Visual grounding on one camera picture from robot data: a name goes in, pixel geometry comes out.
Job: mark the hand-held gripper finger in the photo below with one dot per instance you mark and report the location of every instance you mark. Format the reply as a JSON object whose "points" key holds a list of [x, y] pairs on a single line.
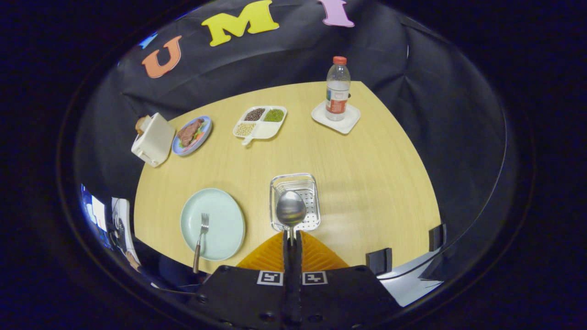
{"points": [[297, 275], [287, 275]]}

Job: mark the metal mesh basket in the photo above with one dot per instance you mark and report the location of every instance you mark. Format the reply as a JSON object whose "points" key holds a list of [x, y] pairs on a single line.
{"points": [[310, 215]]}

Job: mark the black table clamp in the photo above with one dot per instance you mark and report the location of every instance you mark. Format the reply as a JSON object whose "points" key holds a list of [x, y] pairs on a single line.
{"points": [[436, 237], [379, 261]]}

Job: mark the light green plate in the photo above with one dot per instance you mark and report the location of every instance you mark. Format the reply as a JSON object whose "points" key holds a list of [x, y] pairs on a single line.
{"points": [[224, 220]]}

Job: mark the white divided bean tray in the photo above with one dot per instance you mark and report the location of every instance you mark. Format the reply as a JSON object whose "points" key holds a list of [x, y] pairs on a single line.
{"points": [[268, 129]]}

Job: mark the white square coaster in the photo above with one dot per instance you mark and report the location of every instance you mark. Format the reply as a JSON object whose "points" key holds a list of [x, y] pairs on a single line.
{"points": [[351, 120]]}

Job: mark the blue plate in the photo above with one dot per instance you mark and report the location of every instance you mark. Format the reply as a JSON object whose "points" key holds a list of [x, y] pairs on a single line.
{"points": [[207, 130]]}

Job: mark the black device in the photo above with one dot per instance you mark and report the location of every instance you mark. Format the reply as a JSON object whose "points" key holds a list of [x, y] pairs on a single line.
{"points": [[120, 231]]}

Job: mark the cooked steak with vegetables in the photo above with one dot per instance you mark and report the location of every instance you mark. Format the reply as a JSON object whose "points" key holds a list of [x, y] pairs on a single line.
{"points": [[188, 133]]}

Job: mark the white side table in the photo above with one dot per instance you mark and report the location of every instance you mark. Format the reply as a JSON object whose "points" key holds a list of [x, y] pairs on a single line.
{"points": [[124, 208]]}

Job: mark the clear red-capped water bottle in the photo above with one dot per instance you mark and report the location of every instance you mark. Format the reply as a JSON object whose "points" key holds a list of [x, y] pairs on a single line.
{"points": [[338, 91]]}

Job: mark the white toaster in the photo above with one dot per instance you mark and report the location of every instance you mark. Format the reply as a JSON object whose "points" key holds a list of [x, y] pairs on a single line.
{"points": [[156, 140]]}

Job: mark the black backdrop cloth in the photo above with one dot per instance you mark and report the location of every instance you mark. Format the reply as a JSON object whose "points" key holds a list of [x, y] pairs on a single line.
{"points": [[412, 114]]}

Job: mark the computer monitor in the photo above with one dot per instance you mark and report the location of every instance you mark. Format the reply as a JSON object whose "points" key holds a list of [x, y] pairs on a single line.
{"points": [[97, 213]]}

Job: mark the toasted bread slice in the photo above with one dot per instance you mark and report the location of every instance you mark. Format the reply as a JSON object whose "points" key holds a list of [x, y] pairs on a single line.
{"points": [[141, 124]]}

